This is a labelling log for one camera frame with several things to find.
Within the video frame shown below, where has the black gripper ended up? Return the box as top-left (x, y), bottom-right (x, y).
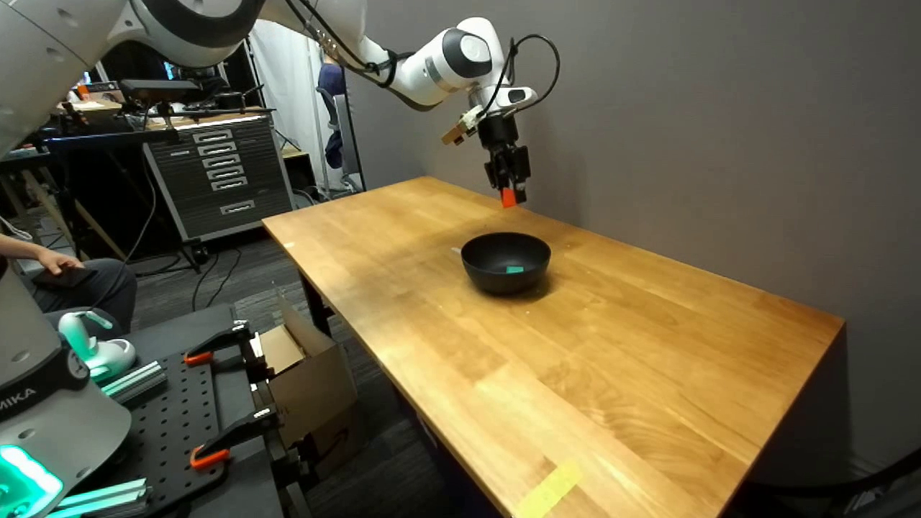
top-left (476, 113), bottom-right (534, 202)

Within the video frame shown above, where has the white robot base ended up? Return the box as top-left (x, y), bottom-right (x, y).
top-left (0, 255), bottom-right (137, 518)

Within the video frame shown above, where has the person's forearm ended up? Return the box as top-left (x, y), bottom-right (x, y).
top-left (0, 231), bottom-right (47, 265)

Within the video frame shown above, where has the black bowl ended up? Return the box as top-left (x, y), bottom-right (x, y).
top-left (457, 231), bottom-right (555, 300)

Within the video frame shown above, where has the person's bare hand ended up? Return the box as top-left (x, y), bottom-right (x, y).
top-left (33, 245), bottom-right (89, 280)

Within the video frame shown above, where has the white panel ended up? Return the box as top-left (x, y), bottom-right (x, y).
top-left (249, 17), bottom-right (339, 199)

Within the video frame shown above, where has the cardboard box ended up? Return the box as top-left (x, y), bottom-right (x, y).
top-left (252, 317), bottom-right (361, 451)

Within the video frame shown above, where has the yellow tape strip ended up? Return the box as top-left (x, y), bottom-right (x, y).
top-left (516, 461), bottom-right (586, 518)

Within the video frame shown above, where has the dark cluttered workbench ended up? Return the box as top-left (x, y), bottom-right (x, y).
top-left (0, 88), bottom-right (276, 171)

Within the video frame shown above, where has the black perforated breadboard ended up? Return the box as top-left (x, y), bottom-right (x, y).
top-left (52, 320), bottom-right (296, 518)

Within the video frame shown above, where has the dark trousers leg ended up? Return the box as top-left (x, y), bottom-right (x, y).
top-left (17, 255), bottom-right (141, 336)

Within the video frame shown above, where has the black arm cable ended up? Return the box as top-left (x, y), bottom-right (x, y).
top-left (483, 32), bottom-right (564, 123)

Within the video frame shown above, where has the black clamp orange handle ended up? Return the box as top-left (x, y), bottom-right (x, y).
top-left (183, 322), bottom-right (265, 371)
top-left (184, 406), bottom-right (282, 476)

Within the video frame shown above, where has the aluminium extrusion rail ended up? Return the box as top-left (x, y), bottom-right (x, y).
top-left (44, 476), bottom-right (152, 518)
top-left (99, 360), bottom-right (168, 402)

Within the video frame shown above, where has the black floor cable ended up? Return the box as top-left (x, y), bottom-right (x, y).
top-left (767, 444), bottom-right (921, 506)

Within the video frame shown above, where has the white teal handle device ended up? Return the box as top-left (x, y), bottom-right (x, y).
top-left (56, 304), bottom-right (138, 383)

